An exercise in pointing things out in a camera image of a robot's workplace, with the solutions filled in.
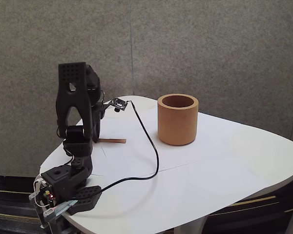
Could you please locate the grey table clamp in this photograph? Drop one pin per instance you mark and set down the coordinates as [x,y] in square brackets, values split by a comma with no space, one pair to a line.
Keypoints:
[63,207]

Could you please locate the cork pen holder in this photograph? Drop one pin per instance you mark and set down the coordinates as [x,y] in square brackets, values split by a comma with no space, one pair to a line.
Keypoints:
[177,124]

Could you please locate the motor controller board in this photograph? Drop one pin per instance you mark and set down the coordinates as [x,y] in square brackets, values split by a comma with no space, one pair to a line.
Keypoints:
[45,192]

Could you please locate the white paper sheet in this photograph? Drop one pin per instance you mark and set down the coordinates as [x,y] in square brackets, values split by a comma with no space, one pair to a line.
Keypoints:
[185,151]

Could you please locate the wooden pen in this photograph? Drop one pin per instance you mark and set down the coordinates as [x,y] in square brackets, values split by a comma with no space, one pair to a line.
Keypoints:
[114,141]

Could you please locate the small camera circuit board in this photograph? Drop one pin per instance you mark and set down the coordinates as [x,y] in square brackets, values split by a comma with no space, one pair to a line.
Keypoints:
[119,104]

